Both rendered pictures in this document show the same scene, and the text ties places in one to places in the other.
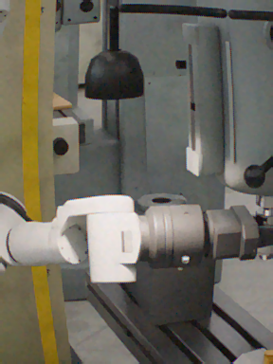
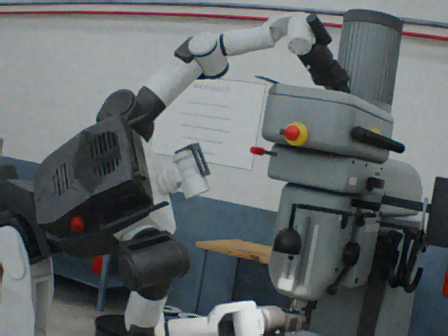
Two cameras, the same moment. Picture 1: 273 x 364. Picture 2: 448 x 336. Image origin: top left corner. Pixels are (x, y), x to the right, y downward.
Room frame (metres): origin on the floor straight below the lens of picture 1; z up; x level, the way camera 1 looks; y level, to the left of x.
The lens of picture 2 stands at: (-0.25, 1.40, 1.69)
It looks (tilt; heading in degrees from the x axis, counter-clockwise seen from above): 5 degrees down; 316
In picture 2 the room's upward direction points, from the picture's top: 10 degrees clockwise
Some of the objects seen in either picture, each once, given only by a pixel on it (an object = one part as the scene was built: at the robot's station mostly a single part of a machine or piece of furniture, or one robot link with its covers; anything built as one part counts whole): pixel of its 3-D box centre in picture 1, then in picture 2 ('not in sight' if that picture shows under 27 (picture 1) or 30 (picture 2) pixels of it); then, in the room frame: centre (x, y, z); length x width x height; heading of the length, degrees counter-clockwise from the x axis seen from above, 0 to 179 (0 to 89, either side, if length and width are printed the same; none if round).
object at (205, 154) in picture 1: (204, 95); (294, 252); (1.06, -0.09, 1.45); 0.04 x 0.04 x 0.21; 19
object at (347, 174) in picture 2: not in sight; (328, 170); (1.10, -0.23, 1.68); 0.34 x 0.24 x 0.10; 109
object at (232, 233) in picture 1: (210, 236); (276, 321); (1.08, -0.10, 1.24); 0.13 x 0.12 x 0.10; 6
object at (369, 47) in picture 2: not in sight; (367, 62); (1.17, -0.43, 2.05); 0.20 x 0.20 x 0.32
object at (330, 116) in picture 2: not in sight; (332, 125); (1.10, -0.20, 1.81); 0.47 x 0.26 x 0.16; 109
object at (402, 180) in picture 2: not in sight; (371, 183); (1.26, -0.66, 1.66); 0.80 x 0.23 x 0.20; 109
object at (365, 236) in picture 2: not in sight; (333, 239); (1.15, -0.38, 1.47); 0.24 x 0.19 x 0.26; 19
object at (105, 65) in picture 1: (114, 71); (288, 240); (0.98, 0.03, 1.49); 0.07 x 0.07 x 0.06
